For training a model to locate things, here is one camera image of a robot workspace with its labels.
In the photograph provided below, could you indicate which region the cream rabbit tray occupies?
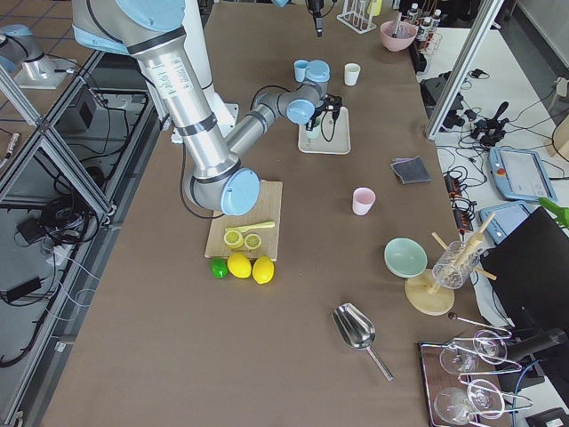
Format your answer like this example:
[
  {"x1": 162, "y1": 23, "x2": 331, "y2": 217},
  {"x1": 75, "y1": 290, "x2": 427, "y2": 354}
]
[{"x1": 298, "y1": 107, "x2": 351, "y2": 155}]

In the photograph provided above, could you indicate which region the wooden cutting board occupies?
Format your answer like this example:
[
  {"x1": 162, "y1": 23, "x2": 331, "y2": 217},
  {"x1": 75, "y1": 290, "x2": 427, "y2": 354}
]
[{"x1": 204, "y1": 181, "x2": 283, "y2": 262}]

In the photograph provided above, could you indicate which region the pink cup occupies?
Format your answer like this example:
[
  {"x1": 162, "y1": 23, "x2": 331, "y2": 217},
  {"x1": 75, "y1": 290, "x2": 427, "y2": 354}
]
[{"x1": 352, "y1": 187, "x2": 376, "y2": 216}]

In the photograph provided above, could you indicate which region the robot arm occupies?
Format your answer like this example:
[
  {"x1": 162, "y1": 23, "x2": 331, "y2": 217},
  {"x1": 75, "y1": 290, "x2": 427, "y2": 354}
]
[
  {"x1": 271, "y1": 0, "x2": 325, "y2": 37},
  {"x1": 72, "y1": 1, "x2": 330, "y2": 216}
]

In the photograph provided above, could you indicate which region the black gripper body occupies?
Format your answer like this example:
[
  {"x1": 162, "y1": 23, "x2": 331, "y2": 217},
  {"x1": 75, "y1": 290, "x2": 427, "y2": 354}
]
[
  {"x1": 305, "y1": 107, "x2": 325, "y2": 132},
  {"x1": 306, "y1": 0, "x2": 324, "y2": 17}
]

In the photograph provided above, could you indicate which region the aluminium frame post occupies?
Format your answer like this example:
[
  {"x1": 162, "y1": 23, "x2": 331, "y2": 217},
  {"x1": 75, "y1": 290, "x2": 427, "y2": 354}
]
[{"x1": 425, "y1": 0, "x2": 503, "y2": 141}]

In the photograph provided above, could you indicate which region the wooden cup tree stand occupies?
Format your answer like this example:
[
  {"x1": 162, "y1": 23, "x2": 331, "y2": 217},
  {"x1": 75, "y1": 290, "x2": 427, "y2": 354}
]
[{"x1": 405, "y1": 213, "x2": 497, "y2": 316}]

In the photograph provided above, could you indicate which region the black monitor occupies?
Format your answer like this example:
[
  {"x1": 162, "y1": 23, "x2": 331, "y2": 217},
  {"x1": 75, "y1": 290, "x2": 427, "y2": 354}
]
[{"x1": 482, "y1": 207, "x2": 568, "y2": 332}]

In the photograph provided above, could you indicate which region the green lime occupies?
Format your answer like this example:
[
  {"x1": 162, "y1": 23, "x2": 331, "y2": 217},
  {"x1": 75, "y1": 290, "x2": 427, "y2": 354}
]
[{"x1": 209, "y1": 258, "x2": 228, "y2": 278}]

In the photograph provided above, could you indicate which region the green cup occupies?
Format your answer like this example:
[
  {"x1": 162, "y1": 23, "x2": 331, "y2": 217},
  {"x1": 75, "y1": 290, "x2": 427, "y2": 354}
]
[{"x1": 305, "y1": 126, "x2": 320, "y2": 140}]

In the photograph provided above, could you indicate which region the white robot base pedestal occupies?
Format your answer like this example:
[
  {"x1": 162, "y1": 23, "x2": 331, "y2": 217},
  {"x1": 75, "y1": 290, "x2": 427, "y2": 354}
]
[{"x1": 168, "y1": 0, "x2": 239, "y2": 146}]

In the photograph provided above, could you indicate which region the yellow plastic knife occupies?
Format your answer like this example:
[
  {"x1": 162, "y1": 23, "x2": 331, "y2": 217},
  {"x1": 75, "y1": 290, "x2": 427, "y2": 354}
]
[{"x1": 225, "y1": 221, "x2": 276, "y2": 233}]

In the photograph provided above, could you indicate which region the grey folded cloth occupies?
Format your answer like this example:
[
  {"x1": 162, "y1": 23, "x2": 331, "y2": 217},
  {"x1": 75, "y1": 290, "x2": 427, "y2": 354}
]
[{"x1": 390, "y1": 156, "x2": 431, "y2": 185}]

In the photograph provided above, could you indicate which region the whole lemon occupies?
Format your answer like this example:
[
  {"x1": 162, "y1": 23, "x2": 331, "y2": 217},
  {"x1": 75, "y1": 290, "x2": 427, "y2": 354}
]
[
  {"x1": 227, "y1": 253, "x2": 252, "y2": 278},
  {"x1": 252, "y1": 256, "x2": 275, "y2": 285}
]

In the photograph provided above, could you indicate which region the yellow cup on rack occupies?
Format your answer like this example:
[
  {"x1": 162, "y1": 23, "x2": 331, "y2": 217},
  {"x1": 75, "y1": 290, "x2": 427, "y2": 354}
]
[{"x1": 367, "y1": 0, "x2": 382, "y2": 17}]

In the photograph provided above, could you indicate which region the white wire cup rack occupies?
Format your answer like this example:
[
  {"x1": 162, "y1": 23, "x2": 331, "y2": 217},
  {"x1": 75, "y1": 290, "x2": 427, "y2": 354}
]
[{"x1": 336, "y1": 0, "x2": 376, "y2": 34}]

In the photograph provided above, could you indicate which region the blue cup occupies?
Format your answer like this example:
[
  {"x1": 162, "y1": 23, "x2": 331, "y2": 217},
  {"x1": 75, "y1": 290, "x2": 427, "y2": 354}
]
[{"x1": 293, "y1": 60, "x2": 309, "y2": 83}]

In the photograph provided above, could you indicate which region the clear textured glass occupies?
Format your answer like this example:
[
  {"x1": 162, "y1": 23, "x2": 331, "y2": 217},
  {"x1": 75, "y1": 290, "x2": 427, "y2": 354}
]
[{"x1": 432, "y1": 241, "x2": 482, "y2": 289}]

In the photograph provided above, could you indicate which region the metal scoop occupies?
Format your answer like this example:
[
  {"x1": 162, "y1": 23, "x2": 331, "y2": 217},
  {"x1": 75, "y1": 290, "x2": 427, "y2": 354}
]
[{"x1": 333, "y1": 302, "x2": 394, "y2": 382}]

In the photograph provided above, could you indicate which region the metal black-tipped muddler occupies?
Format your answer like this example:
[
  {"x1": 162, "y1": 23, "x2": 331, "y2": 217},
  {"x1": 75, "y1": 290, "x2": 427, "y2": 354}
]
[{"x1": 391, "y1": 12, "x2": 402, "y2": 38}]

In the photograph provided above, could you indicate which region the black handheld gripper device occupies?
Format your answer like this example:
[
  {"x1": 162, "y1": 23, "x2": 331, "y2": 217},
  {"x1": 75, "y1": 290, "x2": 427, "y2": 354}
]
[{"x1": 470, "y1": 101, "x2": 509, "y2": 147}]

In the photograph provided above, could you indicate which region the pink bowl with ice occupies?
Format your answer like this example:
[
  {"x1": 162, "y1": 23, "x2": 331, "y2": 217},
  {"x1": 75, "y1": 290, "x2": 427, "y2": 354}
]
[{"x1": 380, "y1": 20, "x2": 418, "y2": 52}]

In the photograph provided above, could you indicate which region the green bowl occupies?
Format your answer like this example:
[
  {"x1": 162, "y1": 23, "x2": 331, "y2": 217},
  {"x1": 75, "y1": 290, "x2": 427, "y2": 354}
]
[{"x1": 384, "y1": 238, "x2": 428, "y2": 278}]

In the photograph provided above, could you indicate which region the blue teach pendant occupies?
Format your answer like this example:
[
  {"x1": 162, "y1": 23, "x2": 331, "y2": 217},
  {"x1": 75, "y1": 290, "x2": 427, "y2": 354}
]
[
  {"x1": 488, "y1": 147, "x2": 557, "y2": 202},
  {"x1": 478, "y1": 201, "x2": 534, "y2": 245}
]

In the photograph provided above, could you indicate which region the wine glass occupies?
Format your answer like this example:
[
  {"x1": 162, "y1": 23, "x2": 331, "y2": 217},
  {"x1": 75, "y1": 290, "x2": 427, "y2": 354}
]
[
  {"x1": 439, "y1": 329, "x2": 507, "y2": 375},
  {"x1": 434, "y1": 379, "x2": 505, "y2": 426}
]

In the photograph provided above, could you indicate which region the cream cup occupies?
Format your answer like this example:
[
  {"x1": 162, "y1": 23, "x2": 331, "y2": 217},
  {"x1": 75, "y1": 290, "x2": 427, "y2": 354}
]
[{"x1": 344, "y1": 63, "x2": 361, "y2": 86}]

